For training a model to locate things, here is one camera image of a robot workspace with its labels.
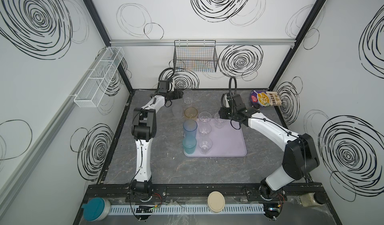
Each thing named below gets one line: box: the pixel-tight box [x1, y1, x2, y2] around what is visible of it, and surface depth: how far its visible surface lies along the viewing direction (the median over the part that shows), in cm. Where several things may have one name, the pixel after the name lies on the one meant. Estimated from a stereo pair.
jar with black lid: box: [299, 192, 326, 207], surface depth 67 cm
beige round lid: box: [207, 191, 226, 213], surface depth 67 cm
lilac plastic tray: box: [184, 118, 247, 158], surface depth 93 cm
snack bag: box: [250, 90, 282, 107], surface depth 114 cm
